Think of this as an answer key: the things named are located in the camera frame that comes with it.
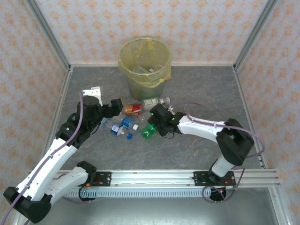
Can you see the green plastic bottle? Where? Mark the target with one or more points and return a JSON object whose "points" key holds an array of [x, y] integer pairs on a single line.
{"points": [[148, 133]]}

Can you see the clear bottle green white label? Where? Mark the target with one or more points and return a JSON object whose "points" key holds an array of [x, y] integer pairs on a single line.
{"points": [[151, 102]]}

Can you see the blue label white cap bottle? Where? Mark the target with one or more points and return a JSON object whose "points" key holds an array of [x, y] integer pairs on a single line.
{"points": [[127, 122]]}

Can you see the red orange label bottle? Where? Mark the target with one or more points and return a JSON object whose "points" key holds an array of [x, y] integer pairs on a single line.
{"points": [[133, 110]]}

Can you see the clear plastic bottle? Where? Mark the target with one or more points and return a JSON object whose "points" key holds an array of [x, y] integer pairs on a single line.
{"points": [[140, 70], [157, 69]]}

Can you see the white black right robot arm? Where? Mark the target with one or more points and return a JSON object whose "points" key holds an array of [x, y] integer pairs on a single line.
{"points": [[234, 140]]}

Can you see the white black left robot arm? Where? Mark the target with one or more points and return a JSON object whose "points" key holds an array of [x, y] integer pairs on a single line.
{"points": [[47, 168]]}

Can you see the round mesh waste bin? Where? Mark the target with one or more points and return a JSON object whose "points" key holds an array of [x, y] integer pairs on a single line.
{"points": [[145, 91]]}

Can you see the mesh bin with plastic liner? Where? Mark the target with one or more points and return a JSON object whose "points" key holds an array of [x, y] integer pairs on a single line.
{"points": [[140, 80]]}

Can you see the grey metal shelf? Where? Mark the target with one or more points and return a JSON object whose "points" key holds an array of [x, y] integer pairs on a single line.
{"points": [[152, 211]]}

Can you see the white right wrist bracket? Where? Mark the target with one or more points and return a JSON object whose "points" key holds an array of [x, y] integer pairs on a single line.
{"points": [[171, 108]]}

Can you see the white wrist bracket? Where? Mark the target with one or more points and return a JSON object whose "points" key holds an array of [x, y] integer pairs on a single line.
{"points": [[171, 108], [93, 92]]}

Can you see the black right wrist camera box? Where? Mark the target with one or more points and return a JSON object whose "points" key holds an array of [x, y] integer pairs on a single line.
{"points": [[151, 122]]}

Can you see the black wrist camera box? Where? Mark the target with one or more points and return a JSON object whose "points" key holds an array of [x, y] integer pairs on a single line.
{"points": [[151, 122], [116, 106]]}

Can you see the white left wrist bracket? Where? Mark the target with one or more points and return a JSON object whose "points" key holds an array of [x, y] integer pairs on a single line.
{"points": [[93, 92]]}

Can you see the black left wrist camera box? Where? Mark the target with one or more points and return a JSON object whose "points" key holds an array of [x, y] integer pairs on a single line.
{"points": [[116, 106]]}

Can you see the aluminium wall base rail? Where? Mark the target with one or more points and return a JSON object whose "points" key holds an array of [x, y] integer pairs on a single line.
{"points": [[199, 65]]}

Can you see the aluminium frame post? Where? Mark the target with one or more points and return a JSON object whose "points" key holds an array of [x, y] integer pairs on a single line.
{"points": [[254, 35], [50, 35]]}

